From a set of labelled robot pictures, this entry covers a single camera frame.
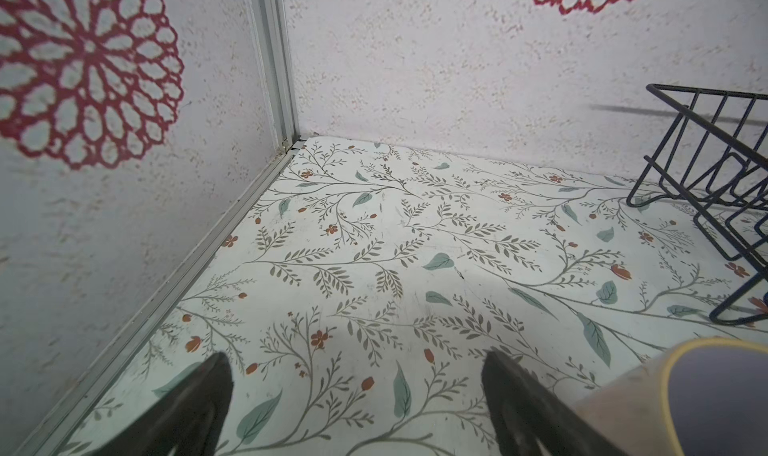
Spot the pink iridescent mug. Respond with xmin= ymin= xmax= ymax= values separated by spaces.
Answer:
xmin=573 ymin=337 xmax=767 ymax=455

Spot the black wire dish rack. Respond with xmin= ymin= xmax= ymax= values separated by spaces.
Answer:
xmin=626 ymin=83 xmax=767 ymax=326

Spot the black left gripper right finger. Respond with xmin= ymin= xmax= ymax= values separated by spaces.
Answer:
xmin=481 ymin=351 xmax=623 ymax=455

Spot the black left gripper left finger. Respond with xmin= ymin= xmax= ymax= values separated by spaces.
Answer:
xmin=94 ymin=352 xmax=234 ymax=455

